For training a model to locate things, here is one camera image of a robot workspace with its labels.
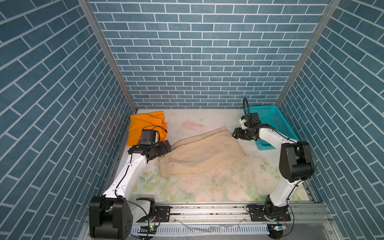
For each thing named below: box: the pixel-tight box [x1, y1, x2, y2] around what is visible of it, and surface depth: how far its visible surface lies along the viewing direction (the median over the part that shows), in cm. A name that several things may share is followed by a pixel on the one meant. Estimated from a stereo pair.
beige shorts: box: [159, 126, 246, 178], surface depth 95 cm
